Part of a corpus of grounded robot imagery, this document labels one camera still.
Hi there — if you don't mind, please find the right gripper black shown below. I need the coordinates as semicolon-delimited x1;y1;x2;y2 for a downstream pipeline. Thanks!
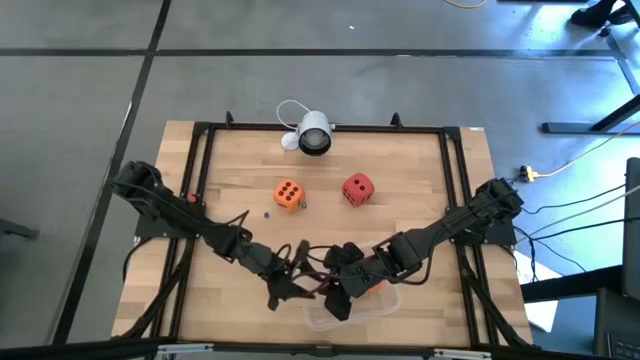
323;264;396;323

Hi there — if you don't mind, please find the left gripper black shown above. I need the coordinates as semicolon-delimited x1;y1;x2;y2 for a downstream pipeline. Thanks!
267;264;317;312

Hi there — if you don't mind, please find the clear plastic bin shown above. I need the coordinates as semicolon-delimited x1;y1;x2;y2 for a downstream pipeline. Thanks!
301;239;403;333

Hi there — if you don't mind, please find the large red foam die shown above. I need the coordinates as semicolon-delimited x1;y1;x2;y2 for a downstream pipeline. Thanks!
341;172;376;208

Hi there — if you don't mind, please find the white paper sheet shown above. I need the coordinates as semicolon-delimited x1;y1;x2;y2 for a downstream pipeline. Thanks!
514;249;559;334

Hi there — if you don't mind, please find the black desk base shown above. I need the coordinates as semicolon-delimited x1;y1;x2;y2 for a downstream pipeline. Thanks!
541;94;640;135

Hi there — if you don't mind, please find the black desk leg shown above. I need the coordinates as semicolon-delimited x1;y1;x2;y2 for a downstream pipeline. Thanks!
599;22;640;96

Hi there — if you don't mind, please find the person's shoe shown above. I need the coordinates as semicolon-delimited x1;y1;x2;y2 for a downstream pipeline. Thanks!
569;0;634;29

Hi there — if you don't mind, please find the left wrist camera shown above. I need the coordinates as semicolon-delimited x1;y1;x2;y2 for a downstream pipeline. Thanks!
293;239;312;266

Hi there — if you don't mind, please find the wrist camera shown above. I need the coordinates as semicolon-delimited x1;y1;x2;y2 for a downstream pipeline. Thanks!
323;242;366;271
293;239;312;266

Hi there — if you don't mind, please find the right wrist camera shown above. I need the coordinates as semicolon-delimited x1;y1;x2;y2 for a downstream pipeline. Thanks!
323;242;366;271

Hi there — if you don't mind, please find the silver frame bracket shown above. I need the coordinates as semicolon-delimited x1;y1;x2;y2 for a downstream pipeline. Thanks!
155;343;214;357
433;348;491;360

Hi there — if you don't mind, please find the black table rig frame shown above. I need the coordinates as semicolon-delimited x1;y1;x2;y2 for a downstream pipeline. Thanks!
112;110;534;360

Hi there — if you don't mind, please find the white camera cable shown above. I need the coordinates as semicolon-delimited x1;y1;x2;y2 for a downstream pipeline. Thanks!
275;98;312;132

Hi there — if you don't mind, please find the black floor cable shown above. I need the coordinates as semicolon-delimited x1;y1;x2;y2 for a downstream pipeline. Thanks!
522;184;640;216
514;216;640;242

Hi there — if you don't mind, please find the beige floor cable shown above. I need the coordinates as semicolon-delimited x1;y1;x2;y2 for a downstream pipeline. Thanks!
538;122;640;179

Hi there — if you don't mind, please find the yellow floor cable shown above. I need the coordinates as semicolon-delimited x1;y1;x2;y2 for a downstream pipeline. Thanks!
442;0;489;10

